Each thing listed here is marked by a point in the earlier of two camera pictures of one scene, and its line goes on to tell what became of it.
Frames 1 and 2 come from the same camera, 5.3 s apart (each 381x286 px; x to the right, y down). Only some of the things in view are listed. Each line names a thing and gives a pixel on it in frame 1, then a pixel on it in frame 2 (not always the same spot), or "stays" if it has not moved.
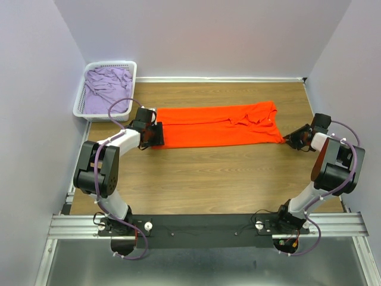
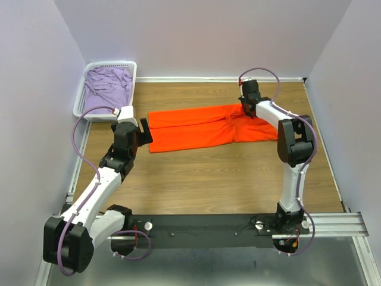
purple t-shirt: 102,85 stays
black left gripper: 158,139 → 145,137
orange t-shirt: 255,123 stays
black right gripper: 292,136 → 242,99
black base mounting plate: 202,230 stays
